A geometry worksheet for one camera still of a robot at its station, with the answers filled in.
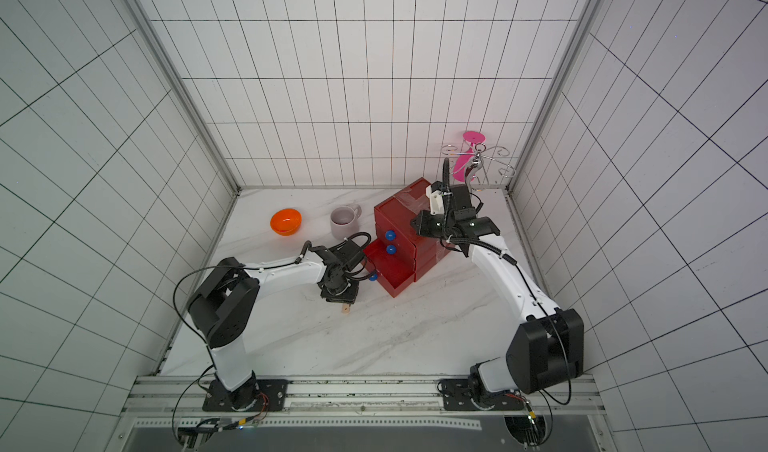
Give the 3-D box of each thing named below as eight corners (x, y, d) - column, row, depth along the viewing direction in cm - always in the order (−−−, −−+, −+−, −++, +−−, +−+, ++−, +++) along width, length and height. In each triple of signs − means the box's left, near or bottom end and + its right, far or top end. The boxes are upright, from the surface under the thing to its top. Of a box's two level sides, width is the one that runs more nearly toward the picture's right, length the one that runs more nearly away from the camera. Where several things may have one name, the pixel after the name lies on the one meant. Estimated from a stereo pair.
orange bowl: (271, 235, 106) (267, 227, 102) (277, 216, 112) (273, 208, 108) (300, 235, 106) (297, 227, 102) (304, 216, 112) (301, 208, 108)
